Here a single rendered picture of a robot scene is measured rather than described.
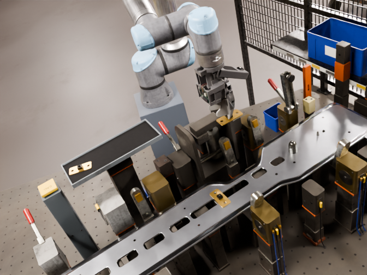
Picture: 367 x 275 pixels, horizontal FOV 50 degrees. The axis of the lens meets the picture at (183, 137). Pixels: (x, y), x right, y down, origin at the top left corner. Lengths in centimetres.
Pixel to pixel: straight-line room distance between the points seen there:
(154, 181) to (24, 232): 87
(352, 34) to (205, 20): 107
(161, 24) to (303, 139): 74
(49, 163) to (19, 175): 27
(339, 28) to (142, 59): 95
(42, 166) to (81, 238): 203
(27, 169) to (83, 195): 166
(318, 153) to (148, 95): 73
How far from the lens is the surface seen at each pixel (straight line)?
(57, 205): 151
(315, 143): 157
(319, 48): 194
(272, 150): 155
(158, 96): 171
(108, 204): 137
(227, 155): 150
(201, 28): 107
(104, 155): 149
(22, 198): 227
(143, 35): 114
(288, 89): 160
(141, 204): 141
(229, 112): 123
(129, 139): 151
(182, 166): 144
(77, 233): 162
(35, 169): 363
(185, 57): 167
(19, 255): 201
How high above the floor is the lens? 206
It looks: 39 degrees down
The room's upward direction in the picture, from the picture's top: 17 degrees counter-clockwise
